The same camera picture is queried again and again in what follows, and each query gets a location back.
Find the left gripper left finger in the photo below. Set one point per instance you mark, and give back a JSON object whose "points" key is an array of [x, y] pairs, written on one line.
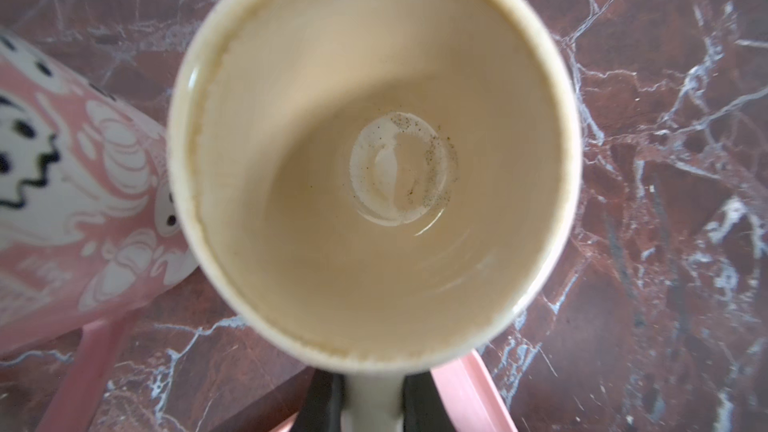
{"points": [[323, 404]]}

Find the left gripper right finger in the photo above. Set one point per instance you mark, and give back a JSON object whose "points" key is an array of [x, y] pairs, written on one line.
{"points": [[423, 409]]}

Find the pink plastic tray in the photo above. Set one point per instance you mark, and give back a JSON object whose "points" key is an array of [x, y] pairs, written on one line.
{"points": [[374, 402]]}

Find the beige teapot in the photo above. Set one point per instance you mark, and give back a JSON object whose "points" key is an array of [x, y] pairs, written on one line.
{"points": [[375, 186]]}

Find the pink mug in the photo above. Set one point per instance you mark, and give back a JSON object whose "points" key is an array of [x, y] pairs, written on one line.
{"points": [[89, 232]]}

